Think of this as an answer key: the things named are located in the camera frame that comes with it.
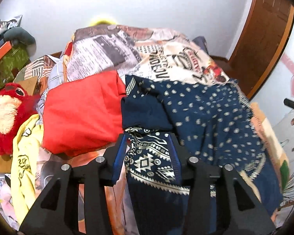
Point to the navy patterned hooded garment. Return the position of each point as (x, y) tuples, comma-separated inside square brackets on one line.
[(213, 123)]

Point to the red folded garment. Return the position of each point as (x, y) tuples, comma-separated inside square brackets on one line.
[(84, 115)]

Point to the brown wooden door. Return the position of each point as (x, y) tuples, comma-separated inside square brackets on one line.
[(261, 43)]

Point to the orange box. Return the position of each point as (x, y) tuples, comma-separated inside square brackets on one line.
[(6, 47)]

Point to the red plush toy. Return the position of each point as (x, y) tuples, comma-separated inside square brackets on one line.
[(16, 106)]

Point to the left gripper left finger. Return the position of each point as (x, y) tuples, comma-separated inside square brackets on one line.
[(55, 211)]

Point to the green patterned bag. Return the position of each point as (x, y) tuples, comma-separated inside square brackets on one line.
[(12, 63)]

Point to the printed newspaper pattern bedspread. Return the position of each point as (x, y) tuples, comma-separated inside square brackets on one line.
[(155, 54)]

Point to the white cabinet with stickers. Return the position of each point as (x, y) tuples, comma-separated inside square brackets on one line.
[(284, 131)]

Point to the yellow garment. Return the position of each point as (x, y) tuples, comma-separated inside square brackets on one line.
[(26, 146)]

